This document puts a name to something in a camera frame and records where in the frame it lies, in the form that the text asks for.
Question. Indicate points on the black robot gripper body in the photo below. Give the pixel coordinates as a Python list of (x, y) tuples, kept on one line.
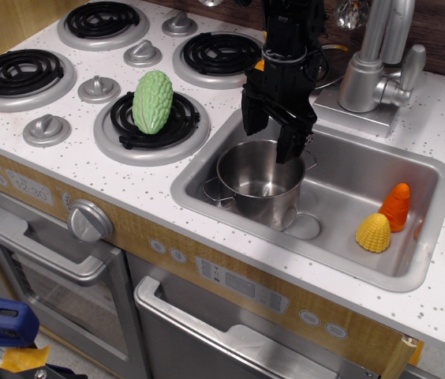
[(284, 85)]

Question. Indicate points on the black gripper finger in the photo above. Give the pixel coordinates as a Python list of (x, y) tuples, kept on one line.
[(254, 116), (291, 142)]

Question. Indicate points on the stainless steel pot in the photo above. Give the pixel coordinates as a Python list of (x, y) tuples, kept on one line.
[(251, 181)]

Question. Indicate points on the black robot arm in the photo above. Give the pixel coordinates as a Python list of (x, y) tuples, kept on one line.
[(292, 28)]

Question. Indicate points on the stainless steel sink basin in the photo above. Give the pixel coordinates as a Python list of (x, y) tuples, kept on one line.
[(347, 180)]

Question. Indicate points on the silver plate behind gripper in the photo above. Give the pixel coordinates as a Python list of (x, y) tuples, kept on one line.
[(333, 64)]

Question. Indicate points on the back right black burner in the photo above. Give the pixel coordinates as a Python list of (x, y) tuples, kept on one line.
[(216, 60)]

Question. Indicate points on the silver toy faucet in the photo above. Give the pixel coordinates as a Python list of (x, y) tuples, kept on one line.
[(380, 77)]

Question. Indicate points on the clear crystal knob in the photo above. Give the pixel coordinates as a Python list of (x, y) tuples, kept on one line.
[(351, 14)]

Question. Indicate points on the green bitter melon toy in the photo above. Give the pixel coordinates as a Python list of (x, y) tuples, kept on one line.
[(152, 102)]

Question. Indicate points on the silver stove knob back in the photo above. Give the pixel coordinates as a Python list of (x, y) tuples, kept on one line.
[(179, 25)]

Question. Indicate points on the silver stove knob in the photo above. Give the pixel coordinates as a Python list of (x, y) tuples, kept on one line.
[(99, 90), (179, 25), (46, 131), (142, 55)]

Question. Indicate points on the yellow corn toy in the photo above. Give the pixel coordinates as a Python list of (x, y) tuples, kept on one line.
[(374, 233)]

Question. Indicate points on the orange carrot toy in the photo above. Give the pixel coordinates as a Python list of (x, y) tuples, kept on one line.
[(396, 207)]

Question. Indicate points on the silver stove knob centre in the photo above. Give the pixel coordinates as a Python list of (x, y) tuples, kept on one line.
[(142, 55)]

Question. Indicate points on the dishwasher control panel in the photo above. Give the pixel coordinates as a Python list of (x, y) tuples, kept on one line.
[(242, 285)]

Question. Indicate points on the silver stove knob middle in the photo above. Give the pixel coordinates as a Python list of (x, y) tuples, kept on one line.
[(99, 90)]

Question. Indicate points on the back left black burner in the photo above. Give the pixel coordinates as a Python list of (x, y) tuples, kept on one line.
[(102, 26)]

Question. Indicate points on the silver oven dial right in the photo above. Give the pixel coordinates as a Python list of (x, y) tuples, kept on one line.
[(87, 222)]

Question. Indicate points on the silver stove knob front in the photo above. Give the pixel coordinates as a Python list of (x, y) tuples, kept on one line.
[(46, 131)]

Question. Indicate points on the silver dishwasher door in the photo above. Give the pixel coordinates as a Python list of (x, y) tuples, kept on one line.
[(191, 333)]

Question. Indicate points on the digital clock panel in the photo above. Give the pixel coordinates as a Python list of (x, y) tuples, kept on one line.
[(30, 187)]

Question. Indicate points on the front left black burner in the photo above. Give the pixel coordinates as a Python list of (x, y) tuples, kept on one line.
[(33, 78)]

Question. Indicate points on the silver oven door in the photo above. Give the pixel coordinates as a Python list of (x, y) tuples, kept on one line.
[(81, 292)]

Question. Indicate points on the blue clamp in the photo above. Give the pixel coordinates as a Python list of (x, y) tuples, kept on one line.
[(19, 325)]

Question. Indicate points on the yellow tape piece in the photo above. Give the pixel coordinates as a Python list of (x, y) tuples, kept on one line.
[(18, 359)]

